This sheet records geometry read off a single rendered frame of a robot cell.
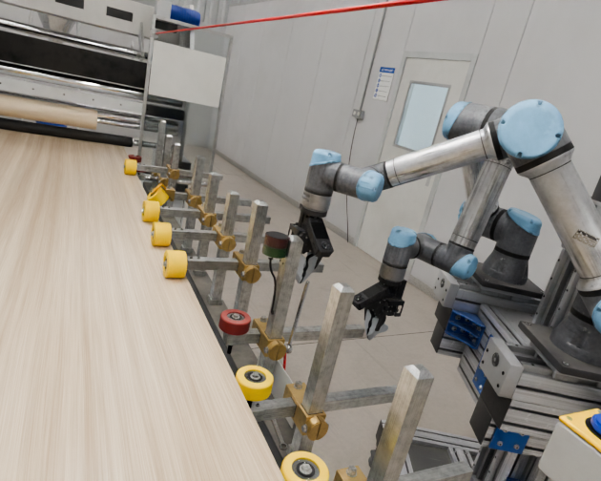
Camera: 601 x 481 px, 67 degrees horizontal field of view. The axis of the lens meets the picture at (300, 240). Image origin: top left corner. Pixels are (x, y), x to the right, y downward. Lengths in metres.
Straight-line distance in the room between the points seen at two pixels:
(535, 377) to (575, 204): 0.43
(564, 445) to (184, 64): 3.03
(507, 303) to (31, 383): 1.40
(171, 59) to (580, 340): 2.76
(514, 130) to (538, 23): 3.14
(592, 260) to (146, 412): 0.91
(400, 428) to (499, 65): 3.69
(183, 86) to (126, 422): 2.66
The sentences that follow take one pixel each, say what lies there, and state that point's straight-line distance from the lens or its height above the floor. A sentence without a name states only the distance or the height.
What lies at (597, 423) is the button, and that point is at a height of 1.23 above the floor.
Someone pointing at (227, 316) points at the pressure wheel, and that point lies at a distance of 1.21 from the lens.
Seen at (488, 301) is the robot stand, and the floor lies 0.96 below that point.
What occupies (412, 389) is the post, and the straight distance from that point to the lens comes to 0.76.
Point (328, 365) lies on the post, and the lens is 0.99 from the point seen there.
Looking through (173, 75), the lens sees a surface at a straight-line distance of 3.26.
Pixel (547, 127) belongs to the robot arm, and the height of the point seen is 1.52.
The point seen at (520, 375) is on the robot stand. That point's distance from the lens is 1.23.
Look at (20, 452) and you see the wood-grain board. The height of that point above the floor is 0.90.
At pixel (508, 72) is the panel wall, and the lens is 4.16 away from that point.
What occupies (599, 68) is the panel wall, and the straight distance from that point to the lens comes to 3.77.
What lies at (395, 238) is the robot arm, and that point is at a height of 1.16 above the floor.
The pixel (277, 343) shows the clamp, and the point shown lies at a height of 0.87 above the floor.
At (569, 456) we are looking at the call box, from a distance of 0.59.
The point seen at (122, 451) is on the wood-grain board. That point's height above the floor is 0.90.
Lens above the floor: 1.48
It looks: 17 degrees down
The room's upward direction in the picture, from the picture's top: 13 degrees clockwise
